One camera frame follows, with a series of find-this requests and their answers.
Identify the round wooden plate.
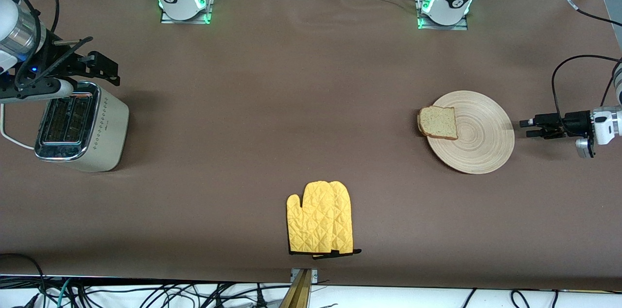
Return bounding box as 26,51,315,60
427,90,515,175

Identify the slice of brown bread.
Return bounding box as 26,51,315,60
417,106,459,141

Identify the cream and chrome toaster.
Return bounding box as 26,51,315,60
34,81,130,172

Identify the yellow quilted oven mitt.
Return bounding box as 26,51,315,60
287,181,342,255
327,181,363,259

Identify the wooden bar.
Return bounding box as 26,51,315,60
279,269,314,308

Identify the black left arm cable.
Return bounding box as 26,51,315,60
552,0,622,119

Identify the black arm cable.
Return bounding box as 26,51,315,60
552,0,622,119
0,0,60,90

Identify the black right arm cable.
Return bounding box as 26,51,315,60
0,0,60,90

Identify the white toaster power cable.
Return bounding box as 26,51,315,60
0,103,37,151

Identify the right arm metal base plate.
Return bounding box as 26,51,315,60
160,0,215,25

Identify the black floor cable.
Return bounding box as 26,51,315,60
0,253,47,308
459,289,481,308
509,289,531,308

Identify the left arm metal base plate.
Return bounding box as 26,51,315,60
415,0,470,31

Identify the teal floor cable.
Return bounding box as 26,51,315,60
54,278,74,308

